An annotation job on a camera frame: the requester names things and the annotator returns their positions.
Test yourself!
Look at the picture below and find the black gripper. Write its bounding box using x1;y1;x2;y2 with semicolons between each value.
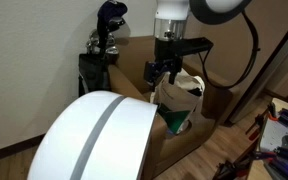
143;39;185;86

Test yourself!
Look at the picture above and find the beige canvas tote bag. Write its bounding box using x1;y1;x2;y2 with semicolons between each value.
149;68;206;136

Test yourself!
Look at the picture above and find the brown sofa with tote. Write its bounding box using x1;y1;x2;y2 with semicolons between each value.
107;34;242;180

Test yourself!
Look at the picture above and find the silver golf iron head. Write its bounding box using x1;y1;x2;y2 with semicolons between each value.
85;41;97;55
88;29;100;46
105;45;120;56
105;32;117;46

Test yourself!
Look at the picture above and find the black golf driver head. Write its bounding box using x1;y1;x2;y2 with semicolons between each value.
108;16;127;33

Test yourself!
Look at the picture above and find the black golf bag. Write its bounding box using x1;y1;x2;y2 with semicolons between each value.
78;52;112;98

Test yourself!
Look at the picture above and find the white bladeless tower fan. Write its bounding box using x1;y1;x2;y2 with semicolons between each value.
27;90;159;180

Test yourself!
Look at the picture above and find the red black bar clamp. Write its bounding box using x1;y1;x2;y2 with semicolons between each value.
213;159;252;180
245;103;279;142

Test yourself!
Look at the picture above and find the dark door frame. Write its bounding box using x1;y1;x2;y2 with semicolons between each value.
229;13;288;125

